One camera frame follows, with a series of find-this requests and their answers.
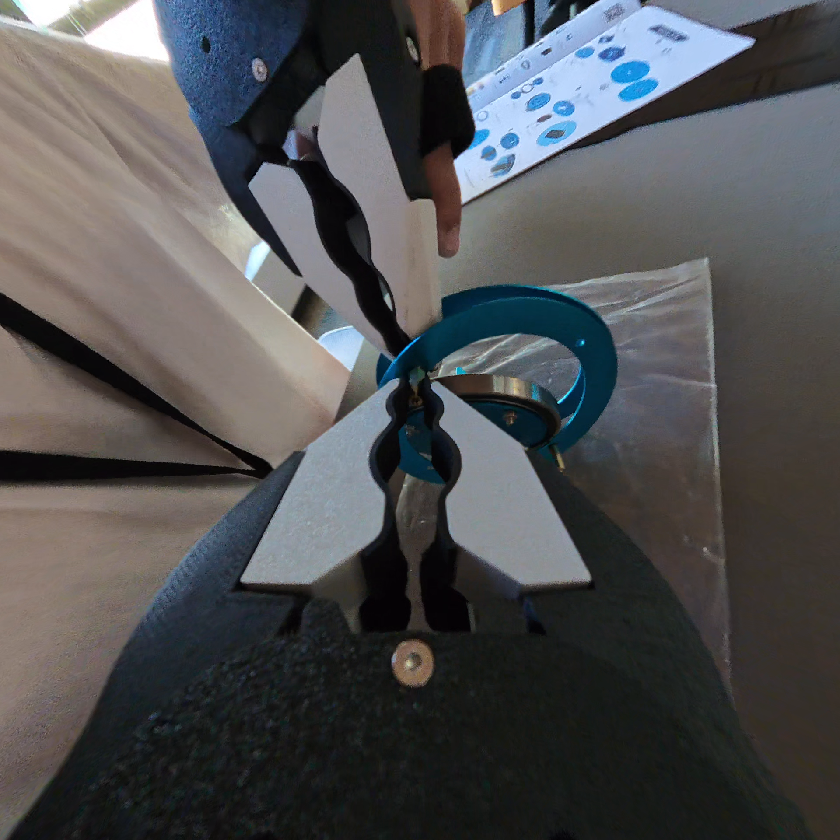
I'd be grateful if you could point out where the white printed instruction sheet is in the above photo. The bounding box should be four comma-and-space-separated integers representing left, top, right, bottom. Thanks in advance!
455, 0, 757, 207

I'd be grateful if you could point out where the blue metal disc bearing assembly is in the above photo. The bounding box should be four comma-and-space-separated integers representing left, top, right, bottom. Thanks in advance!
376, 284, 619, 490

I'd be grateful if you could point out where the black strap harness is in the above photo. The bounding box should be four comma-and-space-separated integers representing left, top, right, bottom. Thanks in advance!
0, 292, 273, 483

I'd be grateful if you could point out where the person's left hand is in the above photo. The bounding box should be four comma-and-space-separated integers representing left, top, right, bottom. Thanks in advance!
420, 0, 478, 259

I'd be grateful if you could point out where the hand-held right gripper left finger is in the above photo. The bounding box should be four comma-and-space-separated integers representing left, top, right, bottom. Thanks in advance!
238, 379, 416, 632

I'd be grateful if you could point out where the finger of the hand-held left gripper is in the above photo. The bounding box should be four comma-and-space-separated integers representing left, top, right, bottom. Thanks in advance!
248, 161, 413, 357
317, 54, 441, 333

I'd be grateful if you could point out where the clear plastic bag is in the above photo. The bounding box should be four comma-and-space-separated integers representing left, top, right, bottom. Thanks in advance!
387, 258, 732, 690

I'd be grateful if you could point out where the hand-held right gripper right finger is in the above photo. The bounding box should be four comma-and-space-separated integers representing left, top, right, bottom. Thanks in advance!
425, 378, 595, 632

